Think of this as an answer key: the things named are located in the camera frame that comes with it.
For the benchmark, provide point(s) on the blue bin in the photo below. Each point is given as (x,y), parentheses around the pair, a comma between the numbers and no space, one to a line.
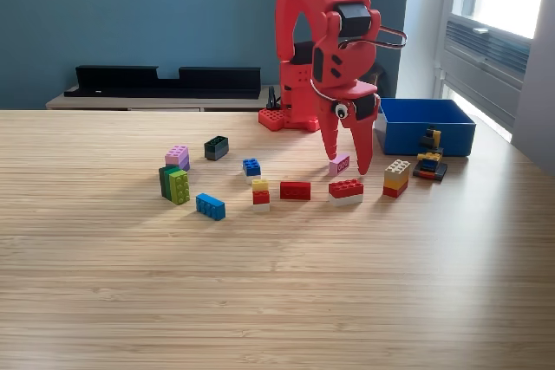
(403,136)

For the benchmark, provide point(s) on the wooden sideboard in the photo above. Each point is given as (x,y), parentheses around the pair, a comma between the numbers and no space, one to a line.
(130,103)

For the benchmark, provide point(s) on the small pink brick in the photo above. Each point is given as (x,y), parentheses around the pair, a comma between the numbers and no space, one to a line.
(342,166)

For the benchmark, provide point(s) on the red and white brick stack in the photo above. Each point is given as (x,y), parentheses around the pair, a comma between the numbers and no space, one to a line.
(345,190)

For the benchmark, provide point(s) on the pink and purple brick stack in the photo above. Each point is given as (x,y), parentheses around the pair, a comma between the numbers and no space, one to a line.
(177,157)

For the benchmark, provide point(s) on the dark wooden chair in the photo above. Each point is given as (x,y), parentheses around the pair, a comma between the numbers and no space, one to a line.
(381,77)

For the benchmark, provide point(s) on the dark green grey brick stack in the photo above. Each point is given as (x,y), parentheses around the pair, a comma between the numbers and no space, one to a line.
(216,149)

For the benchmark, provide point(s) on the yellow toy digger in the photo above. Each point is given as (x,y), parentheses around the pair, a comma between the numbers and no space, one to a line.
(429,162)

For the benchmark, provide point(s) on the black shelf tray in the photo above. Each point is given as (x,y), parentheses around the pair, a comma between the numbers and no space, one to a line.
(130,84)

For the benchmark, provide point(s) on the blue and white brick stack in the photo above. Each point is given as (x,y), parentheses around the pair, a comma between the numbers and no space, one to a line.
(251,167)

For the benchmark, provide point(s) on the grey wall heater unit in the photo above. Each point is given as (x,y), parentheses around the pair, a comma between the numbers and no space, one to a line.
(485,66)

